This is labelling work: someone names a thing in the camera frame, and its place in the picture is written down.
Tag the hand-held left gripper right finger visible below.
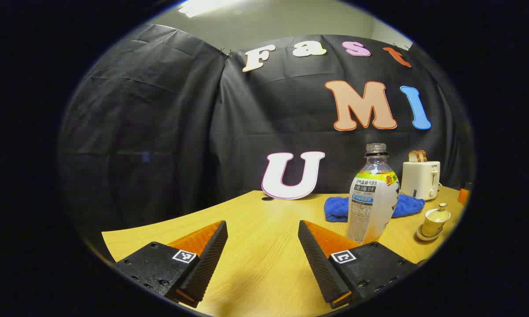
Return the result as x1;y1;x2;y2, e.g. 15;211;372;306
298;220;419;310

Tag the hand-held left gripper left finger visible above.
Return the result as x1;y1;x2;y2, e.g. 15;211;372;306
115;220;229;309

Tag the cream teacup lid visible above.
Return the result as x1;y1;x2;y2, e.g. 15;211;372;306
425;203;451;223

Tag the cream porcelain teacup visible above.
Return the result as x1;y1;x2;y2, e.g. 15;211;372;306
422;218;448;237

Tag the clear plastic water bottle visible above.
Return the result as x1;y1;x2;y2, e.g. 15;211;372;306
346;143;400;245

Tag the white toaster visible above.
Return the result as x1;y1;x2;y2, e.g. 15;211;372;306
401;161;441;201

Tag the cream porcelain saucer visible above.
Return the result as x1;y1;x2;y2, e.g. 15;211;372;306
416;225;444;242

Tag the blue towel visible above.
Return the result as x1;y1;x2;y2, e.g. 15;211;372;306
324;195;426;223

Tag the black backdrop cloth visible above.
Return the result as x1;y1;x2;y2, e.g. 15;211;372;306
57;24;475;229

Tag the ceiling light panel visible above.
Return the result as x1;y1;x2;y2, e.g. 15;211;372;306
178;0;247;18

